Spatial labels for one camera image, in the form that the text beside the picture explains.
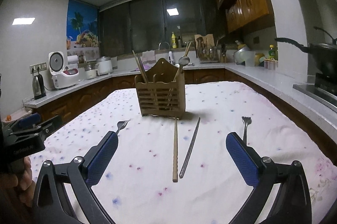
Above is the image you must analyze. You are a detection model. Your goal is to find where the wooden cutting board rack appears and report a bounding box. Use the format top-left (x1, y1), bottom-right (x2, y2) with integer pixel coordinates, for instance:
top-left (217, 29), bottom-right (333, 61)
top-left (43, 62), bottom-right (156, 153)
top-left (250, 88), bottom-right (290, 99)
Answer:
top-left (194, 34), bottom-right (219, 64)

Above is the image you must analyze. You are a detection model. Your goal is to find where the white pot cooker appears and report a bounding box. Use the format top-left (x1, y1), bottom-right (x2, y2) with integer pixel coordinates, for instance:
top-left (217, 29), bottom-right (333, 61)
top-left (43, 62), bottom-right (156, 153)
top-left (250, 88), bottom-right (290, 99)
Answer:
top-left (95, 56), bottom-right (112, 76)

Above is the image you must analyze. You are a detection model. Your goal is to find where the yellow detergent bottle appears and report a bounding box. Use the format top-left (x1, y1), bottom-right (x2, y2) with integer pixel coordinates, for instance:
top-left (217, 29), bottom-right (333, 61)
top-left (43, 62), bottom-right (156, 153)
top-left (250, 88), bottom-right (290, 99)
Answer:
top-left (171, 32), bottom-right (178, 49)

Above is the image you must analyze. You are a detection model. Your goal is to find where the white rice cooker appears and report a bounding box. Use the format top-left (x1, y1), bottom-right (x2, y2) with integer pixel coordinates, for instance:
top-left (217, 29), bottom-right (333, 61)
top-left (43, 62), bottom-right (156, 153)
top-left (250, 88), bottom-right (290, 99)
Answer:
top-left (48, 51), bottom-right (79, 89)

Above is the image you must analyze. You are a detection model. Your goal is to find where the floral white tablecloth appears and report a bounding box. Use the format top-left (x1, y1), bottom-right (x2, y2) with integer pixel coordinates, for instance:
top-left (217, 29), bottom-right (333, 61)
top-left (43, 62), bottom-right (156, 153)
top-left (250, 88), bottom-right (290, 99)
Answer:
top-left (31, 81), bottom-right (336, 223)

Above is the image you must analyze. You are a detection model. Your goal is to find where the wooden utensil holder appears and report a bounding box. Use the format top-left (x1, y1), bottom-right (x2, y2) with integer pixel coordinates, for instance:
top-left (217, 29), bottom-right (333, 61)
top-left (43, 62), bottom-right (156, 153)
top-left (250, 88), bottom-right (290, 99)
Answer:
top-left (135, 58), bottom-right (186, 119)

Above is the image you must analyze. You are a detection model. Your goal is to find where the steel spoon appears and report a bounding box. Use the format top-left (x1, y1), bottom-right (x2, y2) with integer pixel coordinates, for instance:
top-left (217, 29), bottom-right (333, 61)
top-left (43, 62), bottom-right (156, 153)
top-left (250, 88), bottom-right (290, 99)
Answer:
top-left (173, 56), bottom-right (190, 81)

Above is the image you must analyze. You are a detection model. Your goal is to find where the steel fork small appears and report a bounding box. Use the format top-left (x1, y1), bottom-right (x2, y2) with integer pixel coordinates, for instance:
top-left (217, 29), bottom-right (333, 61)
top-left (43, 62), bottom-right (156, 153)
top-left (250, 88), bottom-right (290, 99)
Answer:
top-left (242, 116), bottom-right (252, 144)

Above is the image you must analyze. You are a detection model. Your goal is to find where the person's left hand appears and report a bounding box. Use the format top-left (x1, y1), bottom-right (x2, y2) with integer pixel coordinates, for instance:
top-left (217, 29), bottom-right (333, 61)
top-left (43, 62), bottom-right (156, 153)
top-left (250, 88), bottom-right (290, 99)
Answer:
top-left (1, 157), bottom-right (35, 223)

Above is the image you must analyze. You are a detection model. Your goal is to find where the gas stove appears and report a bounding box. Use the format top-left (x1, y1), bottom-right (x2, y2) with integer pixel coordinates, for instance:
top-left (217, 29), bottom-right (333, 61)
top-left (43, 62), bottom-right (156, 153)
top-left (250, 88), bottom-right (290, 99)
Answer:
top-left (292, 73), bottom-right (337, 112)

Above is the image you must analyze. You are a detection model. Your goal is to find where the metal chopstick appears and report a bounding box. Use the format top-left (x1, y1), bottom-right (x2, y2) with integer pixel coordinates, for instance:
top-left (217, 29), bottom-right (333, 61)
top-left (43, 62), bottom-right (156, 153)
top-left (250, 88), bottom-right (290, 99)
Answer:
top-left (179, 117), bottom-right (201, 179)

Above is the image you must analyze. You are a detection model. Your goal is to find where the purple cloth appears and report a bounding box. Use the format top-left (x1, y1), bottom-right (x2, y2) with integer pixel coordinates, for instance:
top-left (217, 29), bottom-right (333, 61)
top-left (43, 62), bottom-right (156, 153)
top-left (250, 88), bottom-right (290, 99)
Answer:
top-left (136, 64), bottom-right (151, 71)

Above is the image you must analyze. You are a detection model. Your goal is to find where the steel electric kettle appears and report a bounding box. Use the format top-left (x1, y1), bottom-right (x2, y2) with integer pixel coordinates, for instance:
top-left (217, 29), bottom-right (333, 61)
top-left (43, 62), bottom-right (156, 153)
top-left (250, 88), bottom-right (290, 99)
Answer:
top-left (32, 74), bottom-right (46, 100)

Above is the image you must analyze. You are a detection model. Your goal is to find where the small white slow cooker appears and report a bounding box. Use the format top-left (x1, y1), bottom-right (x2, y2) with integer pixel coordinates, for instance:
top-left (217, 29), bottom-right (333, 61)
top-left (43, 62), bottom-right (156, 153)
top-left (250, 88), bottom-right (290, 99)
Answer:
top-left (84, 64), bottom-right (96, 80)

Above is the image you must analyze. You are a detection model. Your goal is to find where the steel fork long handle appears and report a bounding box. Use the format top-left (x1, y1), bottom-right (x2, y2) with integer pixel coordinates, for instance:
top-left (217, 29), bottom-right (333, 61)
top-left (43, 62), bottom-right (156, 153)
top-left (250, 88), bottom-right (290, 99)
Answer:
top-left (116, 120), bottom-right (128, 134)

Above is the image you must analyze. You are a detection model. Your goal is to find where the wooden chopstick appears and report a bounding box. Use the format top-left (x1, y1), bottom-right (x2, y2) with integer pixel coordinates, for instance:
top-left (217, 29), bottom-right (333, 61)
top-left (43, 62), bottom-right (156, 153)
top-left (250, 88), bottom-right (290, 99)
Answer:
top-left (132, 51), bottom-right (140, 68)
top-left (173, 118), bottom-right (178, 183)
top-left (136, 54), bottom-right (148, 84)
top-left (184, 41), bottom-right (193, 57)

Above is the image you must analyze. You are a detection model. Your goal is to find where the black wok pan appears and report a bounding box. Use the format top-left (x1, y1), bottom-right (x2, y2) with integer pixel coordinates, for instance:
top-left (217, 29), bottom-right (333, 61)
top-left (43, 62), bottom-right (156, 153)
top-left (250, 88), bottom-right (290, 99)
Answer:
top-left (275, 26), bottom-right (337, 77)

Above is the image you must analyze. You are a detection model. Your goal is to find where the wall power socket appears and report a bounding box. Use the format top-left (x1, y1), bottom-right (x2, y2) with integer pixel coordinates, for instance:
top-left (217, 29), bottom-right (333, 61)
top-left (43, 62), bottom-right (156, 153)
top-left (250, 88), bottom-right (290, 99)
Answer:
top-left (30, 62), bottom-right (47, 74)

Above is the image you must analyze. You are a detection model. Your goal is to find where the tropical fruit poster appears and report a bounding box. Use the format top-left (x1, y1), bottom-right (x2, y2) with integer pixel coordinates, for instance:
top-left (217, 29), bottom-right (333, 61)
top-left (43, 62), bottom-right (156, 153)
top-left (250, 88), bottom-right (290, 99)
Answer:
top-left (66, 0), bottom-right (100, 61)

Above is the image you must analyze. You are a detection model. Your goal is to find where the kitchen faucet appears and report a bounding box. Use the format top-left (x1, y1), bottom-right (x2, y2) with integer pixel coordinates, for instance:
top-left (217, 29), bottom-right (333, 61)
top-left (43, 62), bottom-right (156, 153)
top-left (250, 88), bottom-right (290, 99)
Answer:
top-left (158, 41), bottom-right (175, 65)

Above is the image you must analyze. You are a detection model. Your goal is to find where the yellow green oil bottle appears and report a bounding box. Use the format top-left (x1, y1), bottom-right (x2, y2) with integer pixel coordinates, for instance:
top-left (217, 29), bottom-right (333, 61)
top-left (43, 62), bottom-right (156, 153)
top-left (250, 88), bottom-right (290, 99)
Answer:
top-left (269, 44), bottom-right (277, 60)

